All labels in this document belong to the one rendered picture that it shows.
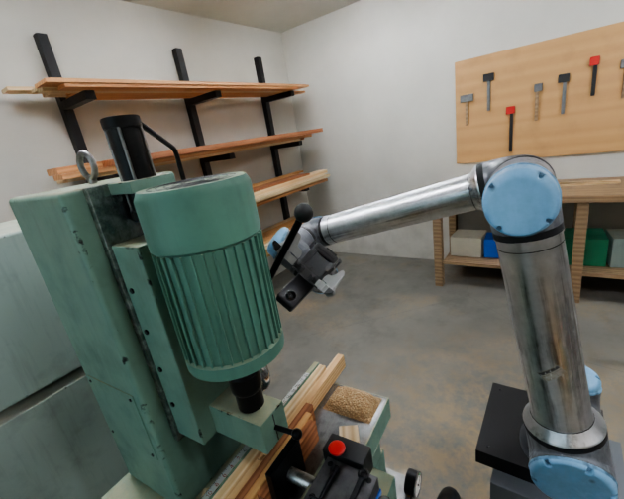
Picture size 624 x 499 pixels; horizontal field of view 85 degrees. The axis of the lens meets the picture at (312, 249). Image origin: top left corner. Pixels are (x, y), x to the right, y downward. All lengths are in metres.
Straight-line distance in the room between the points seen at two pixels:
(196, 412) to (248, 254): 0.36
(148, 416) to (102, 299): 0.26
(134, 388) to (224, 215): 0.42
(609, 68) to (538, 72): 0.45
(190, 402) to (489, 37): 3.51
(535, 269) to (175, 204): 0.61
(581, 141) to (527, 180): 2.96
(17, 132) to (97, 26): 0.97
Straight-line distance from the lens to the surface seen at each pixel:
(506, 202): 0.68
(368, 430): 0.88
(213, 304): 0.53
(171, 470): 0.92
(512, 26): 3.69
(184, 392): 0.73
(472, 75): 3.68
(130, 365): 0.76
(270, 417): 0.71
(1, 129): 2.88
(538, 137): 3.63
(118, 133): 0.65
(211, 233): 0.49
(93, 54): 3.20
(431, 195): 0.87
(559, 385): 0.87
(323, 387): 0.95
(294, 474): 0.76
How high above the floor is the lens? 1.55
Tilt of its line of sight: 18 degrees down
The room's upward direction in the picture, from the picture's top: 9 degrees counter-clockwise
